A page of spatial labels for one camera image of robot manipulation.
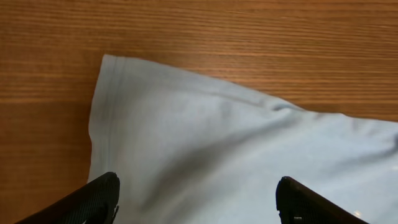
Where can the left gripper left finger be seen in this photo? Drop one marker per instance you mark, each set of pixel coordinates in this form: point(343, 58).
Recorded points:
point(94, 203)

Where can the light blue printed t-shirt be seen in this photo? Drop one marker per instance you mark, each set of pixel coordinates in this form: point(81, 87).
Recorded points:
point(193, 149)

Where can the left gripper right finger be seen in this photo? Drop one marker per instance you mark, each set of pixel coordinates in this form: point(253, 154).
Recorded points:
point(297, 204)

